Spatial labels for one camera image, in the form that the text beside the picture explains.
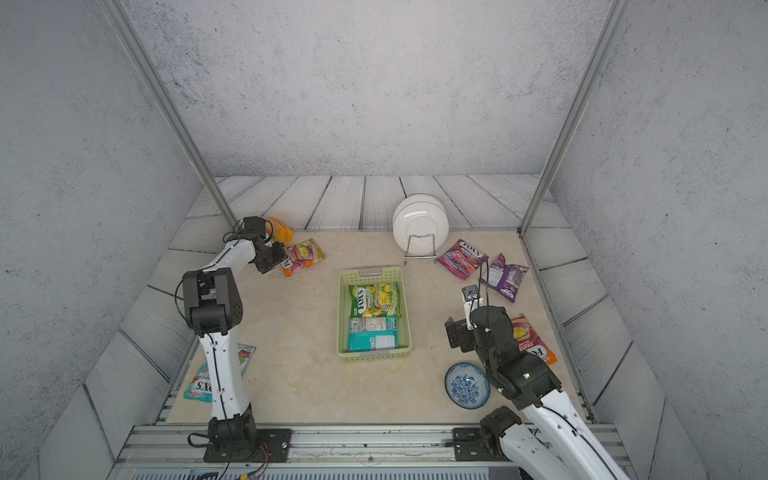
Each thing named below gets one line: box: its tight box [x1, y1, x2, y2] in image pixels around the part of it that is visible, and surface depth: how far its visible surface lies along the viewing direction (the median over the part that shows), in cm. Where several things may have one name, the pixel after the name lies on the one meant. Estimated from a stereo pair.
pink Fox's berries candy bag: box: [438, 239, 490, 281], surface depth 112 cm
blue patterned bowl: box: [444, 362, 491, 410], surface depth 82 cm
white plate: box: [392, 193, 450, 256], surface depth 107 cm
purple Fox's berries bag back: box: [479, 253, 529, 303], surface depth 104 cm
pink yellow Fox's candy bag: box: [281, 238, 327, 277], surface depth 113 cm
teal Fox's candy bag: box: [347, 315, 399, 352], surface depth 93 cm
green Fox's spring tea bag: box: [349, 282, 402, 319], surface depth 101 cm
